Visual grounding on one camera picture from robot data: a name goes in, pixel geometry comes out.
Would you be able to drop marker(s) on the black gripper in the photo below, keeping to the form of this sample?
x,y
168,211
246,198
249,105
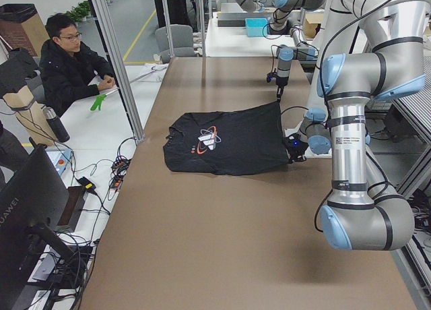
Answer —
x,y
292,150
280,81

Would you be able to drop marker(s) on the black graphic t-shirt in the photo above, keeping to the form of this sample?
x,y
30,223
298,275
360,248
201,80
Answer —
x,y
236,143

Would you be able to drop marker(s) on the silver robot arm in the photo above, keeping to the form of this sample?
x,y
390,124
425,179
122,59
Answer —
x,y
363,211
285,21

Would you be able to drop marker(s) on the blue plastic box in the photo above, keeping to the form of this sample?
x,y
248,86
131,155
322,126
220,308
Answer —
x,y
256,27

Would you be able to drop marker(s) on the cardboard box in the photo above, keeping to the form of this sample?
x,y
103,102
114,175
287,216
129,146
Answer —
x,y
312,24

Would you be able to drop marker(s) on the grey office chair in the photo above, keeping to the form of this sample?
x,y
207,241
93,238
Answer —
x,y
182,37

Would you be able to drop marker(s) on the red power strip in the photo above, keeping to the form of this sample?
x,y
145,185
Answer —
x,y
119,169

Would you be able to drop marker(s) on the green plastic tool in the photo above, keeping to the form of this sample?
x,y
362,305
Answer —
x,y
98,102

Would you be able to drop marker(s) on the seated man black jacket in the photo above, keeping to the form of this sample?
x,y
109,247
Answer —
x,y
70,70

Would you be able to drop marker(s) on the black power adapter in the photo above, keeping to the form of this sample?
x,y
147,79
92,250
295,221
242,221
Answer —
x,y
88,185

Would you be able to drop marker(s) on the dark steel water bottle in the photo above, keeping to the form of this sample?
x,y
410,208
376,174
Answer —
x,y
55,124

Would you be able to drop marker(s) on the black computer monitor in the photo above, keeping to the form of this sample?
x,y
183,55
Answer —
x,y
32,204

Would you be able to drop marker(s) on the aluminium frame cage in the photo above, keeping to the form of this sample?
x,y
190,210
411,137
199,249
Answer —
x,y
100,12

